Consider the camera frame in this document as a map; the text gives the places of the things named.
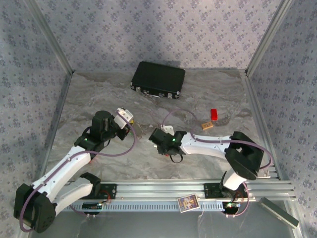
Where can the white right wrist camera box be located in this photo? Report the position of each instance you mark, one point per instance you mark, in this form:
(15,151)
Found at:
(168,129)

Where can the black hard case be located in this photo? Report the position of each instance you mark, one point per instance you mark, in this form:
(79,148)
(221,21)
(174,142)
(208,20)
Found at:
(158,77)

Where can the small wooden tag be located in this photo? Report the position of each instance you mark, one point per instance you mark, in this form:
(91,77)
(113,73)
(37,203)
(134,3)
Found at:
(207,125)

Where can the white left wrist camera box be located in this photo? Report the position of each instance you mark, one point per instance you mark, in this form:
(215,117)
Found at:
(123,118)

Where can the aluminium frame post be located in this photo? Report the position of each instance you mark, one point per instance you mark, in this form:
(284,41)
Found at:
(270,32)

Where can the small electronics board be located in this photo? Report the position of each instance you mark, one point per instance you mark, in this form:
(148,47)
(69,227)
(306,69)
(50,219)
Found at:
(231,205)
(91,206)

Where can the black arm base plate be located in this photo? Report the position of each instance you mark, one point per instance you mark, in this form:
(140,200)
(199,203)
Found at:
(210,191)
(109,192)

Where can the aluminium side rail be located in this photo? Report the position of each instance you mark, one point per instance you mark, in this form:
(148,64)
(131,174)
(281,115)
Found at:
(60,104)
(255,104)

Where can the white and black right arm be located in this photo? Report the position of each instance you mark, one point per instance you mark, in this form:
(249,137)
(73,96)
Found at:
(210,146)

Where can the grey metal bar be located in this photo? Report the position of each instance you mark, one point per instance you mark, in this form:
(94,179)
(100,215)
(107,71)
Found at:
(277,212)

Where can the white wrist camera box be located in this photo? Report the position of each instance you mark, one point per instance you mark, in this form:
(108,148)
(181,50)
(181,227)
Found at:
(168,129)
(123,118)

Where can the colourful picture card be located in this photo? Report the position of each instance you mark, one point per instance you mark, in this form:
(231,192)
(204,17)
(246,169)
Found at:
(188,203)

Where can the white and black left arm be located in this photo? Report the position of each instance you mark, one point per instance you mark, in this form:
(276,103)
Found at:
(67,168)

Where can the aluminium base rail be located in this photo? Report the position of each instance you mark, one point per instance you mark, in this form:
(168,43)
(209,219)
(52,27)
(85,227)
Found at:
(161,189)

